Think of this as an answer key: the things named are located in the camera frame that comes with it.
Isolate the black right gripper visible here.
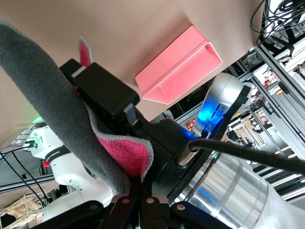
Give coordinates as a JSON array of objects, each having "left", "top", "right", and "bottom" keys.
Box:
[{"left": 95, "top": 107, "right": 215, "bottom": 199}]

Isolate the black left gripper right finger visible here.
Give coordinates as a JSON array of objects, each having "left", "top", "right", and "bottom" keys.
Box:
[{"left": 142, "top": 171, "right": 156, "bottom": 201}]

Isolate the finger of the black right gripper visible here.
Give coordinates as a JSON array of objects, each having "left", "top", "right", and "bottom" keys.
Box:
[
  {"left": 59, "top": 59, "right": 83, "bottom": 83},
  {"left": 71, "top": 62, "right": 140, "bottom": 126}
]

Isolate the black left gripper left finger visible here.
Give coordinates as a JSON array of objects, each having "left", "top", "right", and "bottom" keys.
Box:
[{"left": 129, "top": 175, "right": 143, "bottom": 204}]

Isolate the grey and pink cloth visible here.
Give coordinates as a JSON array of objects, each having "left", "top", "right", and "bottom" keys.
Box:
[{"left": 0, "top": 20, "right": 153, "bottom": 195}]

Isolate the pink plastic bin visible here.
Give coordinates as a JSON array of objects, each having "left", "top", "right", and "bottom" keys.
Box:
[{"left": 134, "top": 25, "right": 224, "bottom": 104}]

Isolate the aluminium extrusion rack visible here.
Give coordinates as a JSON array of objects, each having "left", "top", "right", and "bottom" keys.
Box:
[{"left": 228, "top": 45, "right": 305, "bottom": 201}]

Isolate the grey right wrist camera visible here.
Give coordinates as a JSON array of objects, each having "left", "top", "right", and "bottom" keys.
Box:
[{"left": 192, "top": 73, "right": 251, "bottom": 138}]

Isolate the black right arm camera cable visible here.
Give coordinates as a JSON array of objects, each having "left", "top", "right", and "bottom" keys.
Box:
[{"left": 175, "top": 139, "right": 305, "bottom": 173}]

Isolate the wire basket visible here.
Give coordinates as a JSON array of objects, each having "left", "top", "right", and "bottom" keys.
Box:
[{"left": 0, "top": 192, "right": 46, "bottom": 229}]

